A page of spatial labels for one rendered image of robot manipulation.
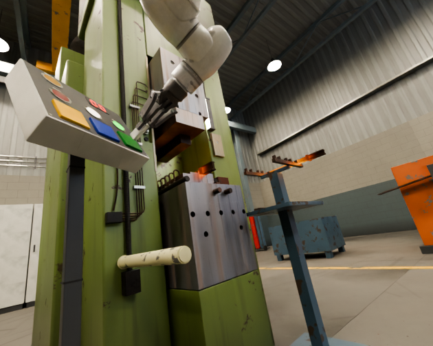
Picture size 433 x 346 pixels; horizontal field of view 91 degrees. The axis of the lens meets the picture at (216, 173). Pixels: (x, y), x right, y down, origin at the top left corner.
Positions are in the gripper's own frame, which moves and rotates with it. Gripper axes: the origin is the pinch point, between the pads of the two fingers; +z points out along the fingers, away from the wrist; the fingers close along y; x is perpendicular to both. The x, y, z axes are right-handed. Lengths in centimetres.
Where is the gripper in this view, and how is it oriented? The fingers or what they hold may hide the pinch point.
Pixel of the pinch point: (139, 130)
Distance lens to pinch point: 77.8
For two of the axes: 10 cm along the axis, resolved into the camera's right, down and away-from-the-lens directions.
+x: -6.0, -6.8, 4.2
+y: 3.9, 2.2, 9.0
